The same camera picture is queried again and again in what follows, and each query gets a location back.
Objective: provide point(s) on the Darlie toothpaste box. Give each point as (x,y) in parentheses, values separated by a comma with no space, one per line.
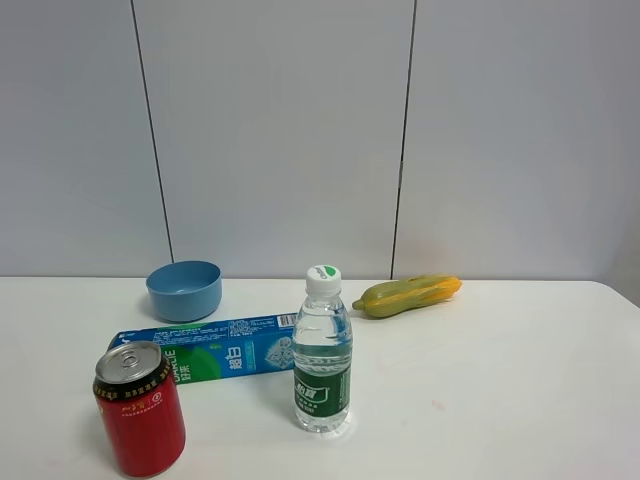
(222,349)

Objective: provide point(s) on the red soda can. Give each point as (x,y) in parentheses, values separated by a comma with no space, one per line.
(137,397)

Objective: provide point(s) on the blue plastic bowl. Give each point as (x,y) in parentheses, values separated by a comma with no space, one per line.
(185,291)

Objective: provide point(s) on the toy corn cob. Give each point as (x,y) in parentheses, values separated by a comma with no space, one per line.
(391,298)

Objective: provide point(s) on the clear water bottle green label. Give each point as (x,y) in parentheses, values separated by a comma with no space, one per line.
(322,349)

